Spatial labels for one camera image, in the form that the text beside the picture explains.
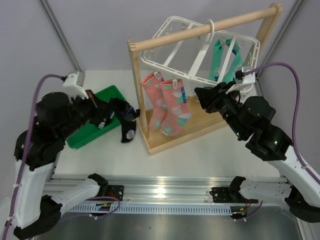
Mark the wooden hanging rack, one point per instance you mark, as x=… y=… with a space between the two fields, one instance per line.
x=258 y=24

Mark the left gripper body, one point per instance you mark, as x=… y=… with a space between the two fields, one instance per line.
x=88 y=109

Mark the green blue sock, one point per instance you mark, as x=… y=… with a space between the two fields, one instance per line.
x=217 y=52
x=237 y=61

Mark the green plastic bin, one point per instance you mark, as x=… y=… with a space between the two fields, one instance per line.
x=90 y=132

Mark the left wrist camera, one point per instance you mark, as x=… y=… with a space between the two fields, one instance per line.
x=73 y=85

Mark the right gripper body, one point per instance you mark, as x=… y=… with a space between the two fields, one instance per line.
x=228 y=106

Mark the aluminium frame post left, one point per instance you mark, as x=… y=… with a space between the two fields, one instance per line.
x=53 y=21

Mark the right green blue sock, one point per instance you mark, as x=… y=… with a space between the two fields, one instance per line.
x=237 y=61

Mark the aluminium frame post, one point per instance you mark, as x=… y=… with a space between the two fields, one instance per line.
x=53 y=21
x=284 y=30

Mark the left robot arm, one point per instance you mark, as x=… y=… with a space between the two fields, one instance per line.
x=57 y=117

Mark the black sock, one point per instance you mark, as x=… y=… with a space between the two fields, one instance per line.
x=105 y=120
x=127 y=115

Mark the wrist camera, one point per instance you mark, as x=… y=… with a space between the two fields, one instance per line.
x=244 y=79
x=73 y=85

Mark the pink sock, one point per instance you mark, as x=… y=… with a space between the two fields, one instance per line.
x=152 y=86
x=178 y=112

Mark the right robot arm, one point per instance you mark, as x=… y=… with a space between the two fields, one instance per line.
x=251 y=122

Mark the white plastic clip hanger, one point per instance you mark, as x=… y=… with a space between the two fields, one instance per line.
x=190 y=59

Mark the white slotted cable duct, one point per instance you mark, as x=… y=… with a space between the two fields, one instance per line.
x=156 y=209

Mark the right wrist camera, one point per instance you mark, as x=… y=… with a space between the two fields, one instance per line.
x=244 y=79

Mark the aluminium frame post right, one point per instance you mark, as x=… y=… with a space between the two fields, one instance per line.
x=284 y=30

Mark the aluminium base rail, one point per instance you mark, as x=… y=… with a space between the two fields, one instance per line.
x=161 y=190

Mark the left green blue sock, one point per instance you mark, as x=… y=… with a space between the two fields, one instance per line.
x=217 y=52

